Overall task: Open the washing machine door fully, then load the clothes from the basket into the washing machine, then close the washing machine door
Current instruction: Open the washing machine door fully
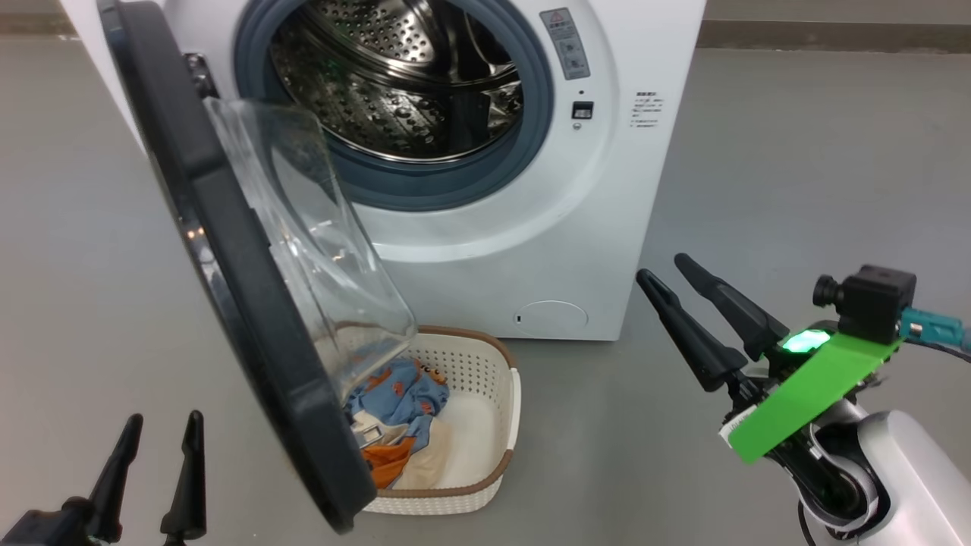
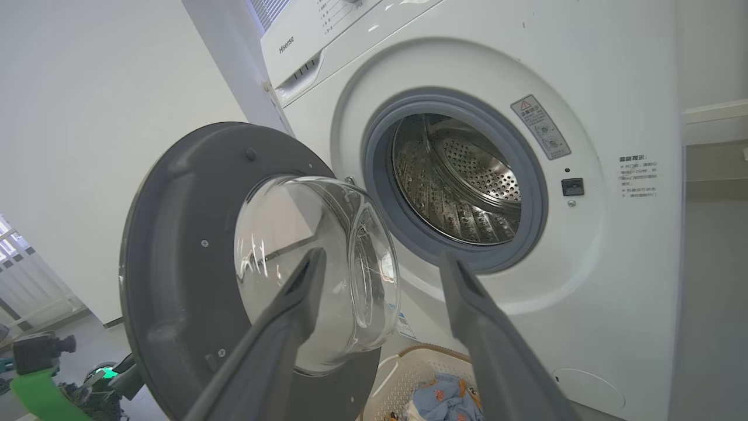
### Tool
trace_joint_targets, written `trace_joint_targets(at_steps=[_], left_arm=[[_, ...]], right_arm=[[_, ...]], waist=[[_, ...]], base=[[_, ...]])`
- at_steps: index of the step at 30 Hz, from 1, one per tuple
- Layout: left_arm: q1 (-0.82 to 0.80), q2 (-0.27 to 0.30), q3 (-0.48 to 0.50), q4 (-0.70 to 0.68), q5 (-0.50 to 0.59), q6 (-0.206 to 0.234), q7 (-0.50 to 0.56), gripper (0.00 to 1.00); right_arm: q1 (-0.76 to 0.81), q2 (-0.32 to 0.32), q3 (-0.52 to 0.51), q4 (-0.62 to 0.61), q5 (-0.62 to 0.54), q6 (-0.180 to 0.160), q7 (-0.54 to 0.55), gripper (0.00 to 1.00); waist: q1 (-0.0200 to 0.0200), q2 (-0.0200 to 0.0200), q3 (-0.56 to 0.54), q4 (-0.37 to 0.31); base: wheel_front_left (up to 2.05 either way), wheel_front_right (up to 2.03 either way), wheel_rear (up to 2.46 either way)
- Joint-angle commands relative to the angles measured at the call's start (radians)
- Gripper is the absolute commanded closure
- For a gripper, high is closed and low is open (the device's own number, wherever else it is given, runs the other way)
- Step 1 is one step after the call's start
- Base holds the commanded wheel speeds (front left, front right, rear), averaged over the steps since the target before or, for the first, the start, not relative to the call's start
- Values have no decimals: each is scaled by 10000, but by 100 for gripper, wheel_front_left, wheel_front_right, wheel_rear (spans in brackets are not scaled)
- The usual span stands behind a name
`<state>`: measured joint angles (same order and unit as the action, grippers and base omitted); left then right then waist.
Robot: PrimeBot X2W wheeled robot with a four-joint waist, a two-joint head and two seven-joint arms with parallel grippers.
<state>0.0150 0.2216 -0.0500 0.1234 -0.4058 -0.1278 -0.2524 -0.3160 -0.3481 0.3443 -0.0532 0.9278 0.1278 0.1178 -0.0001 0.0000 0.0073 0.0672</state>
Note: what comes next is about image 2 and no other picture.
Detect round dark washing machine door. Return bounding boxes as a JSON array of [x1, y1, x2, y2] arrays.
[[119, 122, 401, 421]]

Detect cream perforated laundry basket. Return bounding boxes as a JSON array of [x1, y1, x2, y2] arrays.
[[358, 344, 486, 421]]

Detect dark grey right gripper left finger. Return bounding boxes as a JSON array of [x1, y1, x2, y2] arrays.
[[184, 247, 328, 421]]

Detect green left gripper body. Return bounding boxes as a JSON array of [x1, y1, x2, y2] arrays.
[[11, 364, 126, 421]]

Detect white front-load washing machine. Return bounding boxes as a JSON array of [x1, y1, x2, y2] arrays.
[[260, 0, 684, 421]]

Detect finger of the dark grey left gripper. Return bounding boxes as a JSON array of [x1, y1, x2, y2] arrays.
[[111, 356, 144, 400]]

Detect grey warning sticker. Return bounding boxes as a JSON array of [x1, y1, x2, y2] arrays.
[[510, 95, 572, 160]]

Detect blue garment with orange prints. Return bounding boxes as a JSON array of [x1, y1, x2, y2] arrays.
[[409, 374, 484, 421]]

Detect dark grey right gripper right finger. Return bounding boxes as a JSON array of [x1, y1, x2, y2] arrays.
[[438, 249, 579, 421]]

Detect round white filter cover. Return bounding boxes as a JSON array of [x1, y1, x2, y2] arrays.
[[552, 367, 626, 412]]

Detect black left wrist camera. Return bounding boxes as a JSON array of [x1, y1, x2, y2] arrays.
[[12, 332, 78, 376]]

